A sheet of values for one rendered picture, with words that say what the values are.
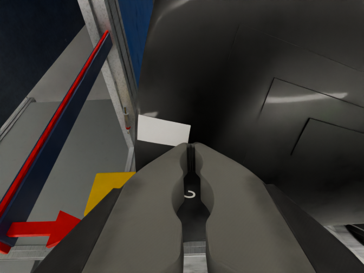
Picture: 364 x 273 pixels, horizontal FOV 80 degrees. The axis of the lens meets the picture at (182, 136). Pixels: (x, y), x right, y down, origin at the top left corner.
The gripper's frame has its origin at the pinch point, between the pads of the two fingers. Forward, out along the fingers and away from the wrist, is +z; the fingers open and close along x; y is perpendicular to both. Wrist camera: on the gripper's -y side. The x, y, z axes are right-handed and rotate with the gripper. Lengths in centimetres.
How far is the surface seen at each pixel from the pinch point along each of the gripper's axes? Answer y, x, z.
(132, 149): 23.3, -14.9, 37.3
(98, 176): 20.7, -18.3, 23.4
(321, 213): 7.1, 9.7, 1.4
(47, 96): 37, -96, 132
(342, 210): 6.7, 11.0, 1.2
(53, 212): 63, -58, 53
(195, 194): 4.8, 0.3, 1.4
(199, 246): 67, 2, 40
